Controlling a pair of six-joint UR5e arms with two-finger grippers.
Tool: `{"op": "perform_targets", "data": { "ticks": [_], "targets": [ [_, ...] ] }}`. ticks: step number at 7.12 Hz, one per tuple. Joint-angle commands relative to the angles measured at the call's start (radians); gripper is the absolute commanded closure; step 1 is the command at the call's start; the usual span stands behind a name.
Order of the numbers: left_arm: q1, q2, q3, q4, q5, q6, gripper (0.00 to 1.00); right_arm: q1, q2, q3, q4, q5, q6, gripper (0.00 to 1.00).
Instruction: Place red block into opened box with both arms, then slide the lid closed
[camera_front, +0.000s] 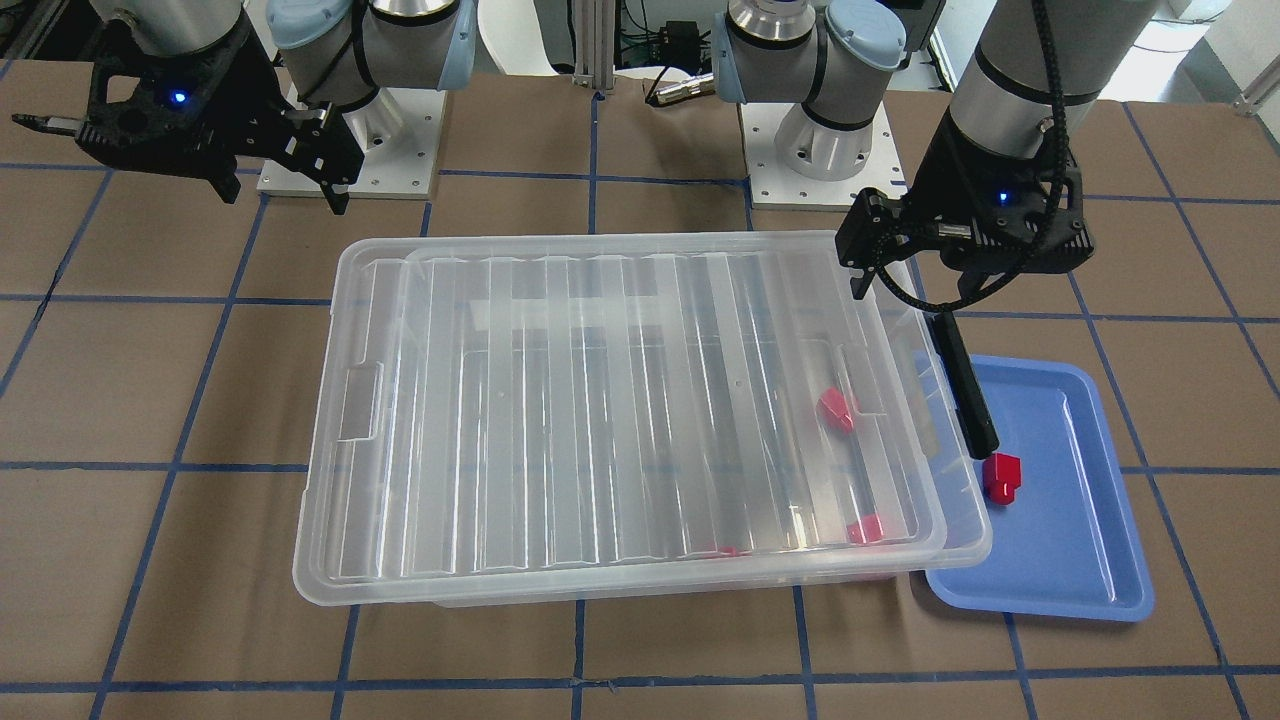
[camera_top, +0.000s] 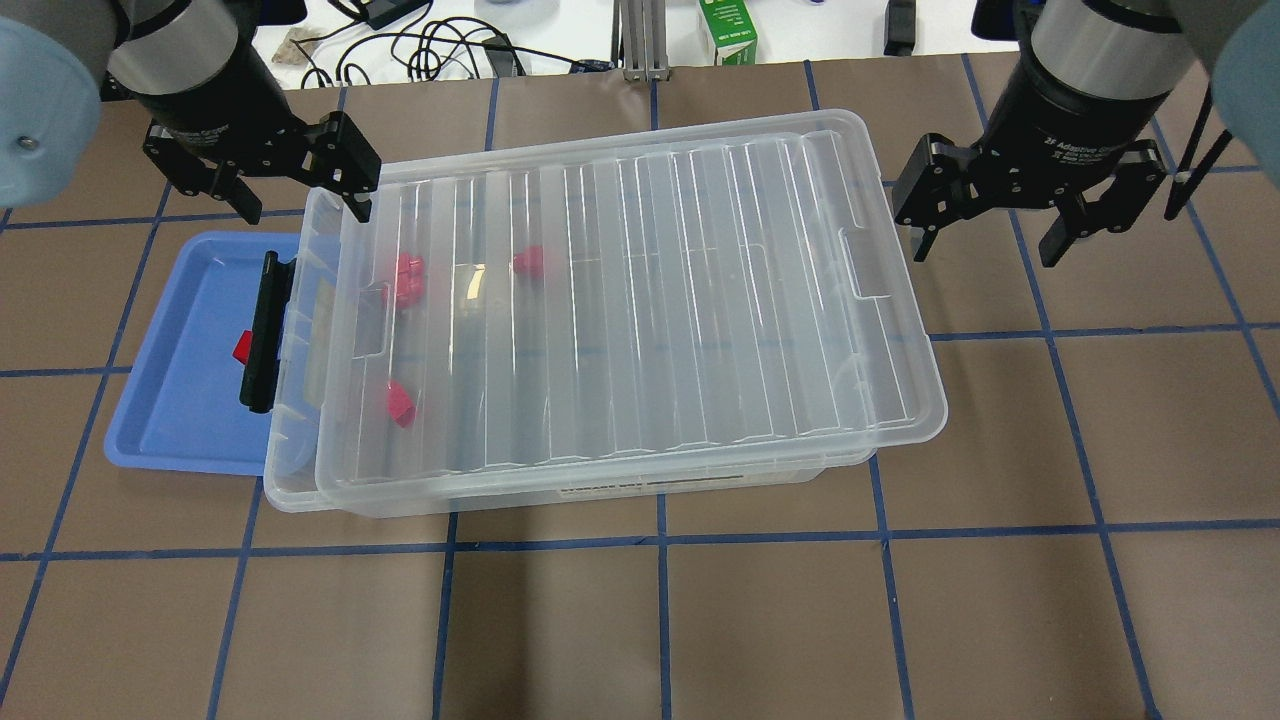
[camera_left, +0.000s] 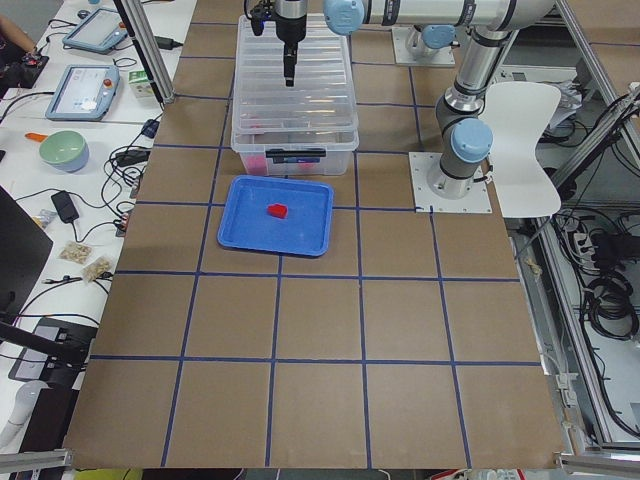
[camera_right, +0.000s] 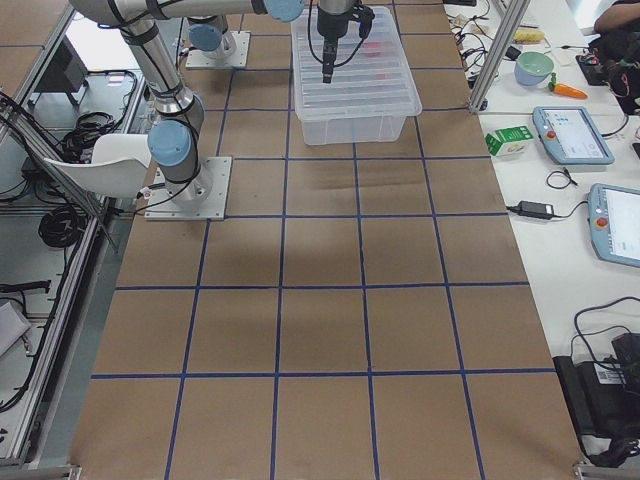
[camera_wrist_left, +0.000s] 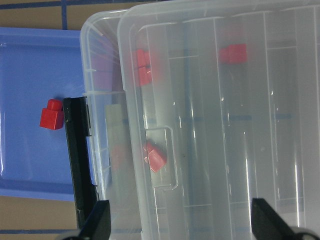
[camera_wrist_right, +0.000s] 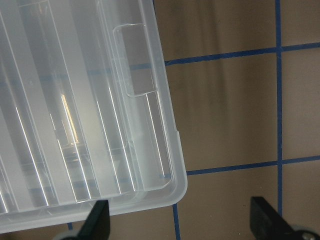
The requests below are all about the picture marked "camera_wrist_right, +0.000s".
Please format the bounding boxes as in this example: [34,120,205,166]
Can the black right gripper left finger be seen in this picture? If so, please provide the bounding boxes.
[77,200,111,240]

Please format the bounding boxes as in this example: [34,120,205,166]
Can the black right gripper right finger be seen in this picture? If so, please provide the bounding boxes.
[250,196,300,240]

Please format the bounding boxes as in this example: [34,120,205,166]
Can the clear plastic box lid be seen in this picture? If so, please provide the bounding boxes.
[0,0,187,233]

